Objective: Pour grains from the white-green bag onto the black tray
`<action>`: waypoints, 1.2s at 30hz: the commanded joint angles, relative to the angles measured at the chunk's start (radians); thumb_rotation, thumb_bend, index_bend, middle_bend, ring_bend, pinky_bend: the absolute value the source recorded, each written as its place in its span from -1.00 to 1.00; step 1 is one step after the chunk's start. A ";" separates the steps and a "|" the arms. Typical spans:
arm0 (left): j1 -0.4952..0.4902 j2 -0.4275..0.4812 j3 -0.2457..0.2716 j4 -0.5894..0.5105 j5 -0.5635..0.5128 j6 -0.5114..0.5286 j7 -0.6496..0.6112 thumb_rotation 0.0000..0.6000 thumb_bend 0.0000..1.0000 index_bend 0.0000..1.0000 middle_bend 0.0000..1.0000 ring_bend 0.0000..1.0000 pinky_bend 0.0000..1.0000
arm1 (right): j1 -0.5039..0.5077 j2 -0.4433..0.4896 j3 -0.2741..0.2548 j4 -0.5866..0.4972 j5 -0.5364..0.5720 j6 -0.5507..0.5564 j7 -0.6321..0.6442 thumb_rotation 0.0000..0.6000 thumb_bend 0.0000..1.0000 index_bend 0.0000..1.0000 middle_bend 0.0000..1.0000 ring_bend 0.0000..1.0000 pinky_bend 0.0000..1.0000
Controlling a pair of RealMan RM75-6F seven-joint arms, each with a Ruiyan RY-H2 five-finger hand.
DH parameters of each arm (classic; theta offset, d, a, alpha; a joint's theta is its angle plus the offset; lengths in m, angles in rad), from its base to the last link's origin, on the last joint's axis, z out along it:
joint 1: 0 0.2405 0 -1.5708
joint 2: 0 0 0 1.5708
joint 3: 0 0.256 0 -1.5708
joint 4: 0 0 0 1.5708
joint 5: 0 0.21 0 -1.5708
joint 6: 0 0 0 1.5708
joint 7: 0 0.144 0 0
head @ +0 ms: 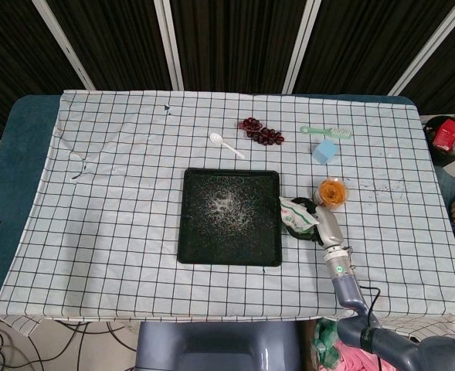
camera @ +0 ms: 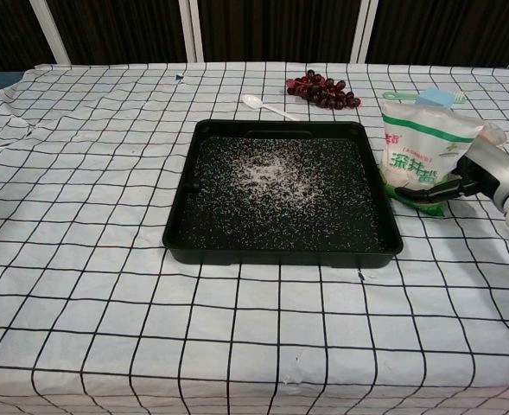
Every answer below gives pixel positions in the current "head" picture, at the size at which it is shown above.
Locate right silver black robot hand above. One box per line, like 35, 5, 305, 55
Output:
287, 196, 345, 251

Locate white green wrapper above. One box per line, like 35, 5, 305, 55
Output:
278, 196, 321, 235

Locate black square tray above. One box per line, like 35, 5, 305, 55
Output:
176, 168, 284, 267

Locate white salt powder pile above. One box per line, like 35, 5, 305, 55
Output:
195, 180, 260, 233

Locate orange jelly cup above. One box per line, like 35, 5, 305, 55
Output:
312, 176, 350, 212

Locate light blue cube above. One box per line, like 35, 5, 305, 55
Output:
311, 139, 338, 165

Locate green plastic comb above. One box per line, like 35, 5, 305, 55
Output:
300, 125, 354, 141

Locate red grape bunch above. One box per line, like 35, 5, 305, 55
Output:
237, 117, 286, 147

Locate green crumpled cloth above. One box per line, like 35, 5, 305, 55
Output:
313, 318, 341, 369

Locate white black checkered tablecloth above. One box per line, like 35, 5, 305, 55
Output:
0, 89, 455, 338

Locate pink crumpled cloth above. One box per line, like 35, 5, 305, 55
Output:
337, 339, 391, 371

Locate black waste bin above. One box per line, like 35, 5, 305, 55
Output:
422, 114, 455, 182

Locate white plastic spoon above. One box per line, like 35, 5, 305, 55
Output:
209, 132, 246, 160

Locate red cardboard box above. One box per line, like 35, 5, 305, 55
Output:
432, 118, 455, 152

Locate grey-blue robot torso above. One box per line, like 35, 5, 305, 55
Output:
135, 321, 304, 371

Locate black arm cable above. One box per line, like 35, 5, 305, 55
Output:
358, 284, 383, 371

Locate black floor cables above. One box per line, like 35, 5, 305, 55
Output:
0, 319, 136, 371

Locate white screen frame post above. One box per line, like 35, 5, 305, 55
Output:
388, 0, 455, 96
153, 0, 185, 90
282, 0, 322, 93
30, 0, 96, 90

